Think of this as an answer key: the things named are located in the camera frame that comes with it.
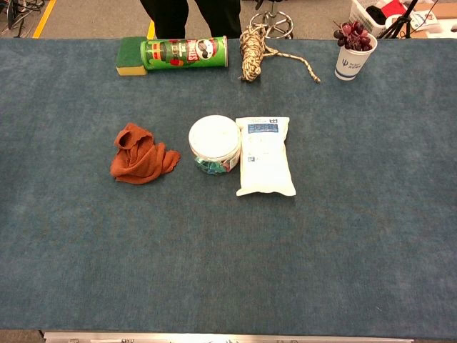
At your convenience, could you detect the green and yellow sponge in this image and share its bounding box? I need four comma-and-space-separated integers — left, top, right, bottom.
116, 36, 148, 77

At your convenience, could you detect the cardboard box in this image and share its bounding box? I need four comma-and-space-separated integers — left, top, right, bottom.
410, 2, 457, 39

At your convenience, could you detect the rust orange cloth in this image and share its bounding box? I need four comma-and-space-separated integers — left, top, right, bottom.
109, 122, 182, 186

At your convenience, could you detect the blue felt table mat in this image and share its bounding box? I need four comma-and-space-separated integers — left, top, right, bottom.
0, 37, 457, 339

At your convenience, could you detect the clear jar with white lid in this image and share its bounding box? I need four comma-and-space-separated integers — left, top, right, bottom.
188, 114, 242, 176

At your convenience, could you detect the person in black trousers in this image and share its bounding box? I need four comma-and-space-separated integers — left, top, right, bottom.
139, 0, 243, 40

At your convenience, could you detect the white paper cup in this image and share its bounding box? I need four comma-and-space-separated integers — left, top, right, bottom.
334, 32, 378, 81

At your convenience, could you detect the chrome stool base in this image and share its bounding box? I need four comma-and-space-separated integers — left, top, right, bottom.
248, 0, 295, 40

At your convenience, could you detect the white plastic basket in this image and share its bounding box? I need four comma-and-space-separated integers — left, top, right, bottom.
348, 0, 408, 39

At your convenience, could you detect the coiled beige rope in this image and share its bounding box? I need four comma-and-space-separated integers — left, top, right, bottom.
238, 24, 321, 84

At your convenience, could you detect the green Pringles can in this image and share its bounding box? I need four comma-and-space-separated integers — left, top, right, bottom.
140, 35, 229, 71

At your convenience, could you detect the silver metal rail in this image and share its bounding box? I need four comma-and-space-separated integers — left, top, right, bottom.
42, 331, 415, 343

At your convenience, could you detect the white plastic pouch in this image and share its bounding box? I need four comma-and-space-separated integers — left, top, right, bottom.
235, 116, 297, 197

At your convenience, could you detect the purple grape bunch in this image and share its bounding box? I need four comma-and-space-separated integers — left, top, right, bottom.
333, 20, 373, 52

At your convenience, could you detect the black tripod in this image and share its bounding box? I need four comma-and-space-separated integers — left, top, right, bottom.
378, 0, 419, 39

